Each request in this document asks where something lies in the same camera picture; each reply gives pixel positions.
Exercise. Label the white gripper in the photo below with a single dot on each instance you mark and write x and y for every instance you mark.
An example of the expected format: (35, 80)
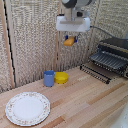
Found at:
(73, 24)

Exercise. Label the orange bread piece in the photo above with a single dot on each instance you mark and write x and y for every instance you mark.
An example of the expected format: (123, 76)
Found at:
(69, 41)

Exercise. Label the grey oven tray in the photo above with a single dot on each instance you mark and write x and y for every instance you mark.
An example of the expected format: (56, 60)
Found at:
(108, 60)

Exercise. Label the beige woven folding screen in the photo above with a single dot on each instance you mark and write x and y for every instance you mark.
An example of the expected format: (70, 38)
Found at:
(31, 40)

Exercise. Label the yellow bowl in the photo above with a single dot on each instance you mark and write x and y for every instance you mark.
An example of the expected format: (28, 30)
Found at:
(61, 77)

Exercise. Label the blue cup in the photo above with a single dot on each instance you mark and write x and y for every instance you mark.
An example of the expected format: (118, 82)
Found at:
(49, 78)

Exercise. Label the white floral-rimmed plate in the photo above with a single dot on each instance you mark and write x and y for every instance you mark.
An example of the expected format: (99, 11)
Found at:
(27, 108)

